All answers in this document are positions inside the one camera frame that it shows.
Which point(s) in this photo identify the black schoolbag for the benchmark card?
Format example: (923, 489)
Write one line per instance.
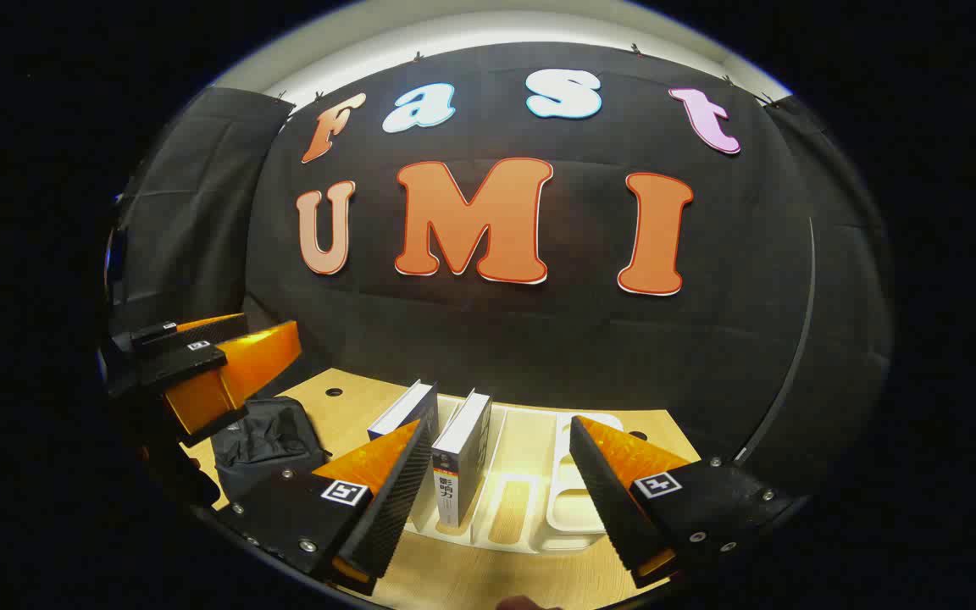
(268, 440)

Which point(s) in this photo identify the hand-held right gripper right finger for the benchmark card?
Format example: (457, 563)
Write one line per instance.
(615, 500)

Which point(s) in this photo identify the thin grey pole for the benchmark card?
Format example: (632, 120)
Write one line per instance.
(801, 339)

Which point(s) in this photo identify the cream plastic bookshelf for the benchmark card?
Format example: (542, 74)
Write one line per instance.
(530, 474)

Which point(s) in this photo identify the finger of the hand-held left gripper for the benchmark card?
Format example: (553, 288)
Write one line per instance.
(234, 373)
(158, 335)

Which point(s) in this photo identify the blue cover book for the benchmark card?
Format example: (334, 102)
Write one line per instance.
(399, 411)

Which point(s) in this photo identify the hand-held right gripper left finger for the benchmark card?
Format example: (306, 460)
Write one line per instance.
(395, 500)

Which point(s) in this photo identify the white book black spine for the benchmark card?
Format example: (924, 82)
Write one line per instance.
(463, 457)

